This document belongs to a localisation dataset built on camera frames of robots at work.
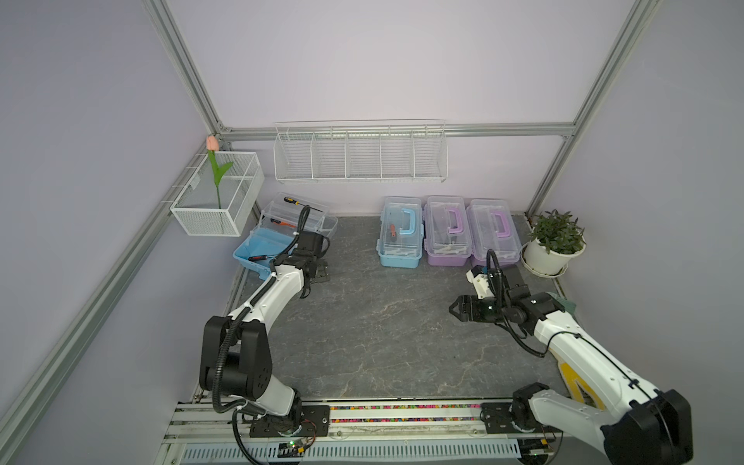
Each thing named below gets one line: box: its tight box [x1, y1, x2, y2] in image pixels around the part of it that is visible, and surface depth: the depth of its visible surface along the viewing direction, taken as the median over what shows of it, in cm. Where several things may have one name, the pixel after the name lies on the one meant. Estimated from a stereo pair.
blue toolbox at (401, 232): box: [375, 196, 425, 269], surface depth 104 cm
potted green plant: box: [520, 208, 588, 279], surface depth 96 cm
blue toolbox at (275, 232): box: [232, 191, 339, 280], surface depth 110 cm
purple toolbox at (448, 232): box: [423, 195, 472, 267], surface depth 104 cm
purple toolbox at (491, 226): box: [465, 199, 523, 265], surface depth 104 cm
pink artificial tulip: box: [206, 134, 234, 210], surface depth 87 cm
